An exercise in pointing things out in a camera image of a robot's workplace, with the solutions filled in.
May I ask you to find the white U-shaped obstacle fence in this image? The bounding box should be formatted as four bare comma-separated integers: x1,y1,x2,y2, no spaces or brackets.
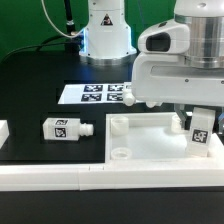
0,119,224,192

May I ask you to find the black cable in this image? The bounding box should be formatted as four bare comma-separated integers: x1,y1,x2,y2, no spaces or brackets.
1,34,81,63

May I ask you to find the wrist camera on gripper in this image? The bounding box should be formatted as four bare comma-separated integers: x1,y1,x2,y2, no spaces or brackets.
138,19,190,54

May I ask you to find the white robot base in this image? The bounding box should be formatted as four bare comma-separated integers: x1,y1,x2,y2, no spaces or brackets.
79,0,137,66

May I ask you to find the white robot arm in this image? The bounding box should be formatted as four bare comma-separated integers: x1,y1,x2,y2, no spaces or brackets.
131,0,224,134

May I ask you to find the white cable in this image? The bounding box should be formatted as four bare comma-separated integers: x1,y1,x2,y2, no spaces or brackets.
41,0,84,39

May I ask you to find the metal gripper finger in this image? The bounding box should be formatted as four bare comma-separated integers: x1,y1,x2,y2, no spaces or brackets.
218,113,224,134
174,104,188,130

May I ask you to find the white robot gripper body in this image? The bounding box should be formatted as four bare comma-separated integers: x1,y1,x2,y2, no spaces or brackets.
131,53,224,107

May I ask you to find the paper sheet with markers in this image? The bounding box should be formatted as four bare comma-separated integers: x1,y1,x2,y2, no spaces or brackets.
58,82,130,104

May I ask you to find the white square table top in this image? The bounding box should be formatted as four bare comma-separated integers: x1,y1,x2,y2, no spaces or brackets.
105,112,224,162

